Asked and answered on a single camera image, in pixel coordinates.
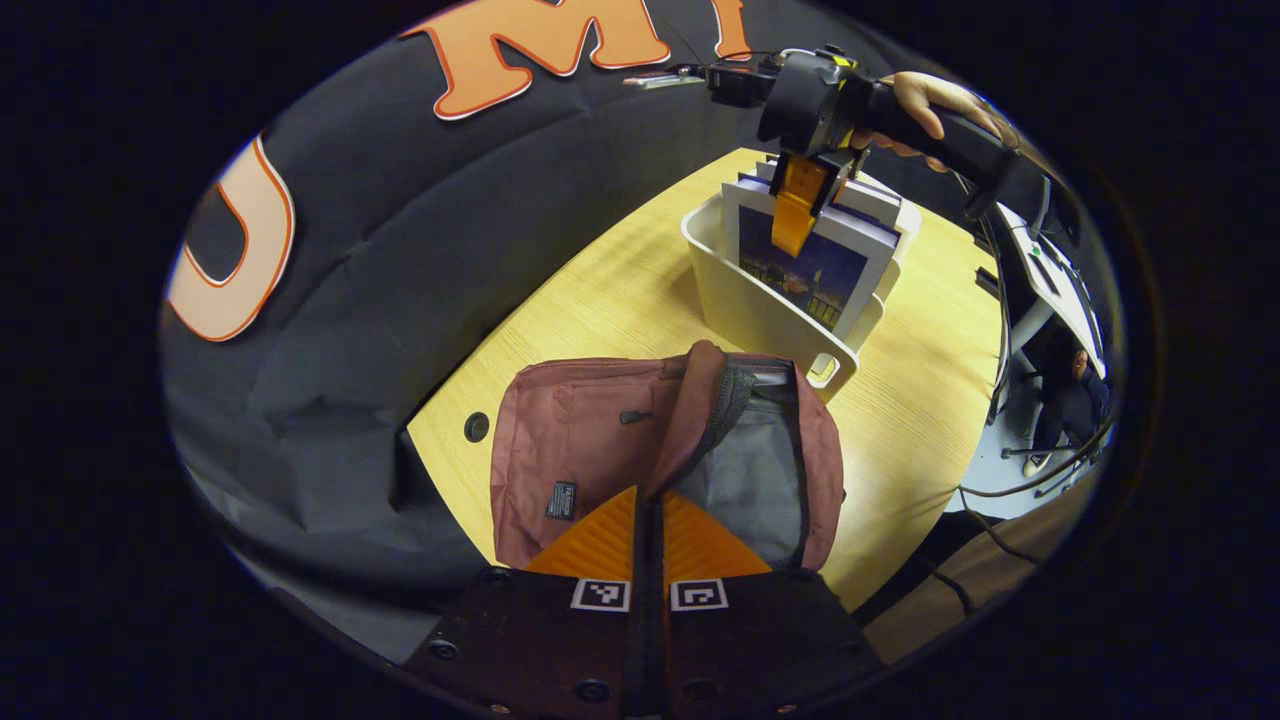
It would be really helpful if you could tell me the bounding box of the white plastic bookshelf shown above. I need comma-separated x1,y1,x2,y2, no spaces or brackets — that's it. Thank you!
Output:
681,150,923,403

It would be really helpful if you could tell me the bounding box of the white office desk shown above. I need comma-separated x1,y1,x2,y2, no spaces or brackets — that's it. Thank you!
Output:
985,200,1109,411

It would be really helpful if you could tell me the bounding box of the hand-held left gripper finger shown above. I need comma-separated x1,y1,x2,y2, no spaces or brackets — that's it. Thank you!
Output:
650,490,886,720
405,487,651,720

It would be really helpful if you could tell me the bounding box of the black cable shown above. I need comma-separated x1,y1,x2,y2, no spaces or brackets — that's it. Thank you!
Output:
958,415,1113,501

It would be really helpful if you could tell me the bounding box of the maroon schoolbag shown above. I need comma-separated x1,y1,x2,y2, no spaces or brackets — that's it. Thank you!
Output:
490,340,846,576

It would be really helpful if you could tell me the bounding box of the grey cover book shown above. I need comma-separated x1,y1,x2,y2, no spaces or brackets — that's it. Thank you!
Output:
755,158,906,231

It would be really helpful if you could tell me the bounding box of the blue cover book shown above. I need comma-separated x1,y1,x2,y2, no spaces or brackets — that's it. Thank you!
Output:
722,175,901,341

